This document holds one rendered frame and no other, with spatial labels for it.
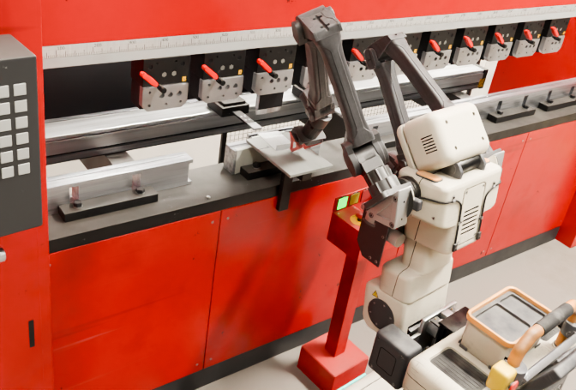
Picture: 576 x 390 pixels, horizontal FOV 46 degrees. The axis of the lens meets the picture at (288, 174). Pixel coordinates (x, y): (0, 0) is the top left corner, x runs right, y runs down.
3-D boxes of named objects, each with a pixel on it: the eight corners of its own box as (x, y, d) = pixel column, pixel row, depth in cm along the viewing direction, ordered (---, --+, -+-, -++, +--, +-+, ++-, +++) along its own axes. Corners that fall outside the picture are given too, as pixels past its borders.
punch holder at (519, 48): (514, 57, 303) (525, 22, 295) (499, 51, 308) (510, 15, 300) (534, 55, 311) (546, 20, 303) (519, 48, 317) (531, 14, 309)
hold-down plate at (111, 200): (64, 223, 198) (64, 214, 197) (57, 213, 202) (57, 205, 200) (158, 201, 215) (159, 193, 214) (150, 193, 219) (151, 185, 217)
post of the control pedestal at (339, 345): (333, 357, 273) (360, 249, 246) (324, 348, 276) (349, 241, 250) (345, 351, 276) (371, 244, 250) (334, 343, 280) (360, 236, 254)
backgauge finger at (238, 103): (243, 135, 240) (244, 123, 237) (207, 105, 257) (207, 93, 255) (271, 130, 247) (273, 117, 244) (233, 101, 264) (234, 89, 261)
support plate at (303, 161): (290, 177, 217) (290, 175, 217) (245, 141, 235) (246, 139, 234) (333, 167, 227) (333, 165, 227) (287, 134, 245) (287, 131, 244)
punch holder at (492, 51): (486, 62, 291) (497, 25, 283) (471, 55, 297) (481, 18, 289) (507, 59, 300) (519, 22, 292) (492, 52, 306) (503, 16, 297)
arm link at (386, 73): (372, 46, 222) (395, 41, 228) (361, 51, 226) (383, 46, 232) (409, 172, 223) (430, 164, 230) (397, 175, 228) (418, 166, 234)
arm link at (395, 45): (379, 25, 217) (400, 21, 223) (360, 54, 227) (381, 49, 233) (461, 134, 202) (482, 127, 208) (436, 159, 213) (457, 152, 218)
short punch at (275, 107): (257, 116, 233) (261, 90, 228) (254, 113, 234) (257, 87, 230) (280, 111, 239) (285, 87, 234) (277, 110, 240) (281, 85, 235)
